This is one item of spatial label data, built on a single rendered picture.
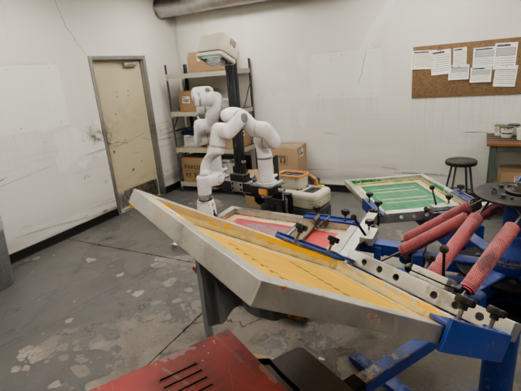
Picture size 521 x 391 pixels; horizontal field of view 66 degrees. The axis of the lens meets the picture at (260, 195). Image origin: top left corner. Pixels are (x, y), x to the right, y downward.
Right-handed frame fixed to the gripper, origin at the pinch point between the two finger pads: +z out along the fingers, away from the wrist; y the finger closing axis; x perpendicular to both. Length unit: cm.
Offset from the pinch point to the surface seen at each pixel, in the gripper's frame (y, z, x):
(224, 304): -21.5, 32.3, 21.4
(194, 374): -68, -11, 104
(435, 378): -121, 97, -45
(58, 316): 162, 108, -3
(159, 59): 313, -94, -338
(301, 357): -84, 4, 72
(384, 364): -108, 5, 62
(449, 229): -120, -20, 9
